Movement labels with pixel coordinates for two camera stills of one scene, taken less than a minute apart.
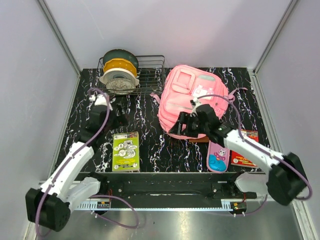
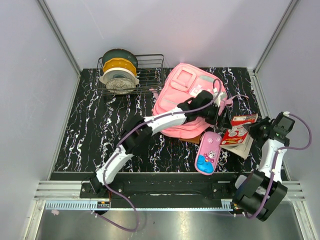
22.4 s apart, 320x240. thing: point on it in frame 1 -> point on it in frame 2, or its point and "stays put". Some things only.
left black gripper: x=121 y=120 -> x=222 y=121
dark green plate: x=121 y=53 stays put
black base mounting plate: x=206 y=185 stays put
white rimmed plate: x=119 y=73 stays put
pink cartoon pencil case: x=217 y=159 -> x=208 y=153
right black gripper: x=177 y=128 -> x=252 y=128
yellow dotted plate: x=120 y=63 stays put
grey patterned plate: x=120 y=86 stays put
